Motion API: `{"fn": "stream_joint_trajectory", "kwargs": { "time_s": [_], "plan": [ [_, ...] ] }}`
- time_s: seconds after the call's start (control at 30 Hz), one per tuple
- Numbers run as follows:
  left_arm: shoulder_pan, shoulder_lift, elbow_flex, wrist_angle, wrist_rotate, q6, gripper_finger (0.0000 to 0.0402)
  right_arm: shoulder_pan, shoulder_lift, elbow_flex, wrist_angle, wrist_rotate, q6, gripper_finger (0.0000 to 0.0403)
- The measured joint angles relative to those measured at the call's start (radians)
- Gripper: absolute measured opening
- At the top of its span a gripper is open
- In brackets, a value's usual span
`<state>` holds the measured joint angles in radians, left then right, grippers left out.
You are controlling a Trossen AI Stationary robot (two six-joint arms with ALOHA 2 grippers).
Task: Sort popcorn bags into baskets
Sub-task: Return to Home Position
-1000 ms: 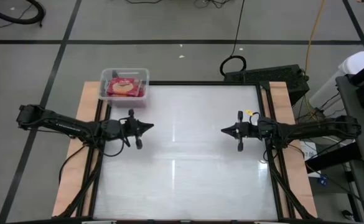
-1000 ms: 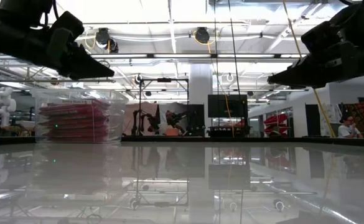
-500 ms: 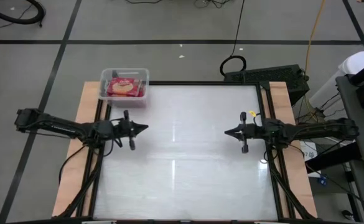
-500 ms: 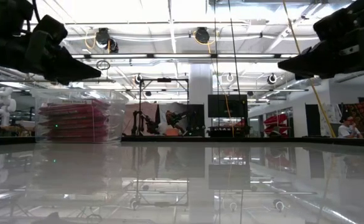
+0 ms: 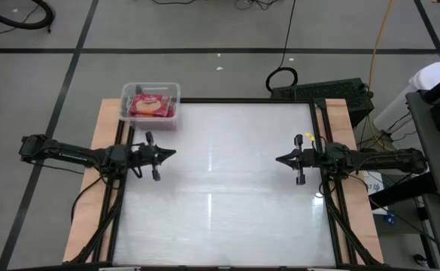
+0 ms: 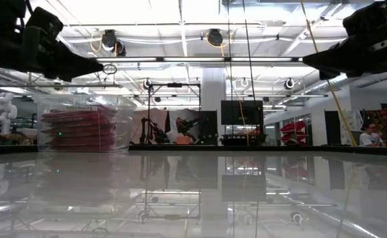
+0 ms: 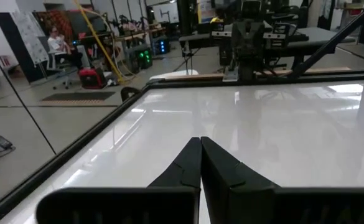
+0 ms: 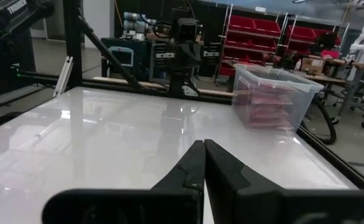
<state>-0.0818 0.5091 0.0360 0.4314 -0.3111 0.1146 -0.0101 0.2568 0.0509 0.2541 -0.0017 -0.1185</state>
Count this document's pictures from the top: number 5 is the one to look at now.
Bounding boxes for black coiled power cable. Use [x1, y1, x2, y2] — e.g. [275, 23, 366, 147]
[265, 0, 299, 93]

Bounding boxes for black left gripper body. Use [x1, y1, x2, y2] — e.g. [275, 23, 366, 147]
[127, 130, 162, 182]

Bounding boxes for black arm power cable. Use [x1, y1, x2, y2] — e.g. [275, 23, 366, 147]
[70, 173, 110, 225]

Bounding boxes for black cable tangle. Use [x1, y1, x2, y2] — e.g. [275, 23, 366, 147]
[233, 0, 281, 11]

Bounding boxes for black floor cable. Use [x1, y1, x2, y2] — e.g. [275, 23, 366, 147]
[150, 0, 199, 6]

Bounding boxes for white paper sheet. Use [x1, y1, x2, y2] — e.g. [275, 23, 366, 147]
[363, 171, 385, 196]

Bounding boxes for black vented computer case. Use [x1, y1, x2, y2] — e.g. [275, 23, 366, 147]
[270, 77, 375, 127]

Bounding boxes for plywood side board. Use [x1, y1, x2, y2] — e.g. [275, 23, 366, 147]
[62, 98, 132, 263]
[315, 98, 385, 264]

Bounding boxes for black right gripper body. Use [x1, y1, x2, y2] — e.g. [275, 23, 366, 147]
[293, 133, 332, 186]

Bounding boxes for white cylindrical bin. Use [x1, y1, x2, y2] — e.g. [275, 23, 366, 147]
[373, 61, 440, 151]

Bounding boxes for yellow extension cord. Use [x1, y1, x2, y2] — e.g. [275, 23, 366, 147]
[366, 0, 408, 155]

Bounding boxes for black aluminium table frame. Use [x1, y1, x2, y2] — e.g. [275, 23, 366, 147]
[67, 97, 384, 271]

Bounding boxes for black flexible hose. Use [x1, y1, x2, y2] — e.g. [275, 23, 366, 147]
[0, 0, 56, 33]

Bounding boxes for clear plastic storage bin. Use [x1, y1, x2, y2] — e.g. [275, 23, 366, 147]
[120, 81, 182, 131]

